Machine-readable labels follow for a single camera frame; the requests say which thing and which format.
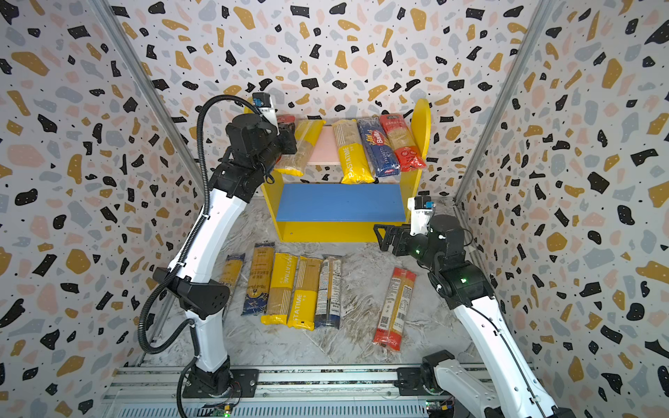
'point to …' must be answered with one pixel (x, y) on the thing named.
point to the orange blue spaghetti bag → (260, 279)
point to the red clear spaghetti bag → (396, 309)
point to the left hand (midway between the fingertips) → (291, 115)
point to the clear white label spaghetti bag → (329, 293)
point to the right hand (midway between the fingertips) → (385, 222)
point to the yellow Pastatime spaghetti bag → (282, 290)
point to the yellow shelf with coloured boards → (318, 207)
